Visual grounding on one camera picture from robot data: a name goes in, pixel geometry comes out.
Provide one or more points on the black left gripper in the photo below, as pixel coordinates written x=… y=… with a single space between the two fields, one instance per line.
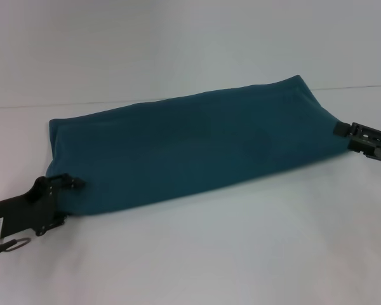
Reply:
x=28 y=206

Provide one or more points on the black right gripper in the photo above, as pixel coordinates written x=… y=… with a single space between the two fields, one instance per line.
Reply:
x=373 y=141

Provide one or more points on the teal blue t-shirt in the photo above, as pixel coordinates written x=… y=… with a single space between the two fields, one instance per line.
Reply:
x=193 y=149

